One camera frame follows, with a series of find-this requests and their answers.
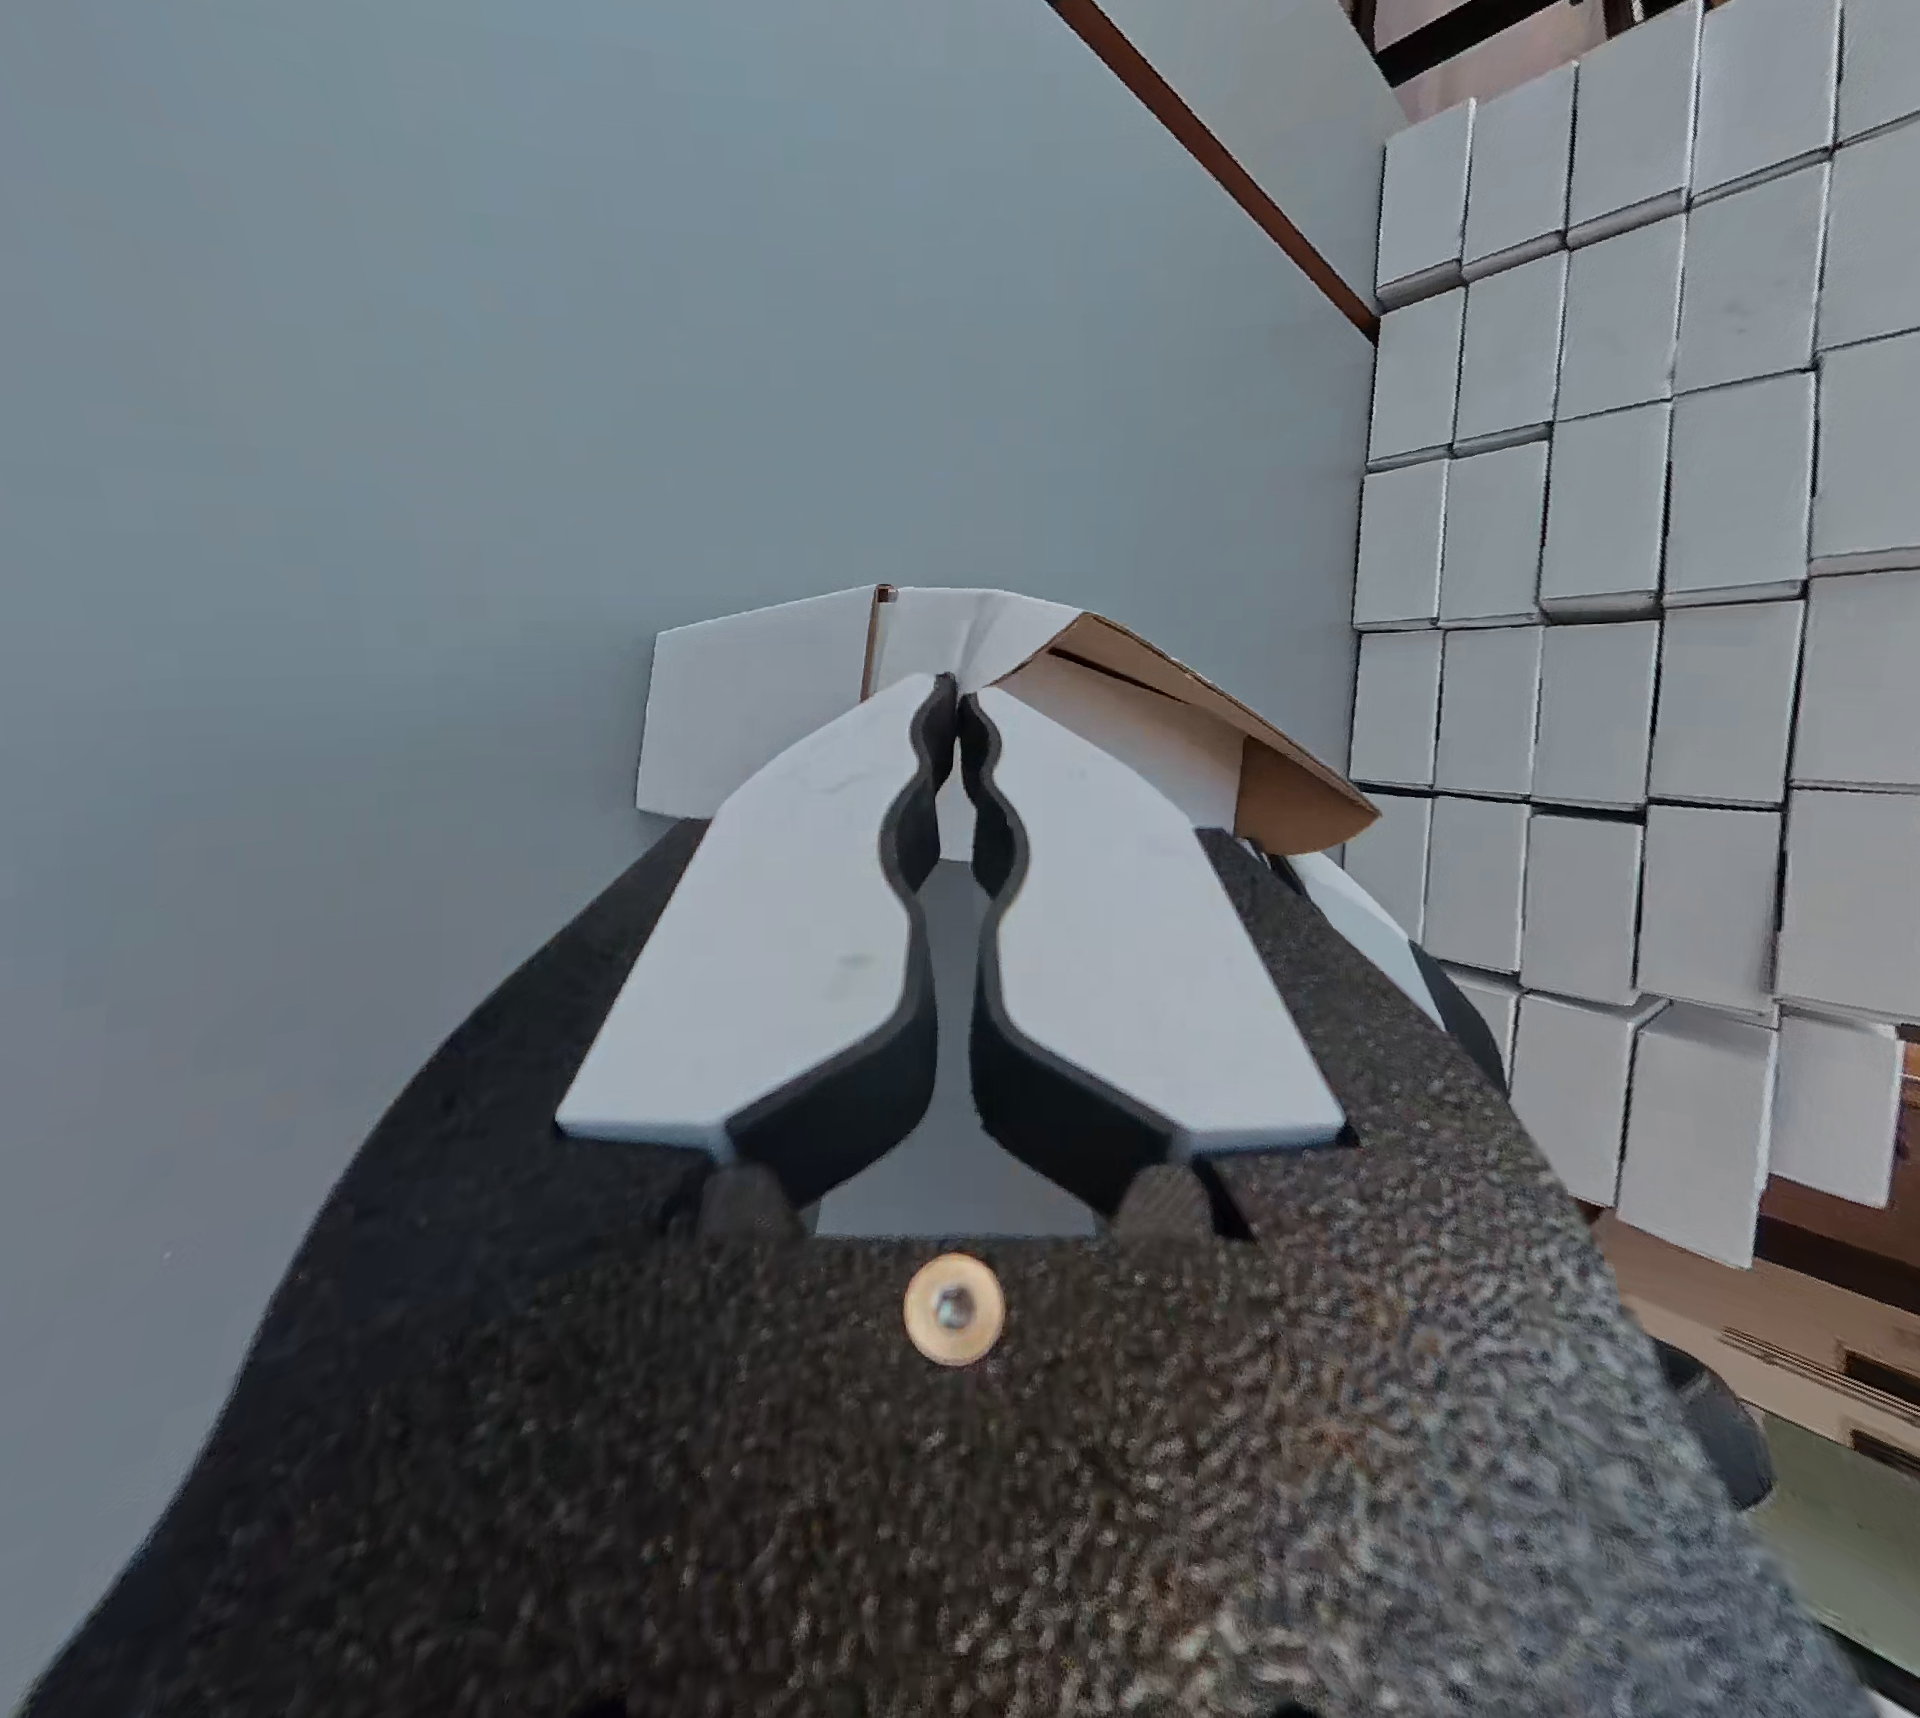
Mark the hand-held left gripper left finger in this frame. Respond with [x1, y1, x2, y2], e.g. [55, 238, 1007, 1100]
[553, 672, 961, 1210]

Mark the stack of white boxes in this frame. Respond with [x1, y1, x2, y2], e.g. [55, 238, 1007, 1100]
[1341, 0, 1920, 1271]

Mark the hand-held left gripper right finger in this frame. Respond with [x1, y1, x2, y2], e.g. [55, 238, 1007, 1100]
[956, 690, 1350, 1220]

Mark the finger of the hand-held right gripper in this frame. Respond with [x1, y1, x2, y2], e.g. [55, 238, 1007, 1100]
[1285, 852, 1509, 1088]

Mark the white cardboard box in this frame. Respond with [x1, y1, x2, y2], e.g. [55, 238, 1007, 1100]
[635, 583, 1382, 858]

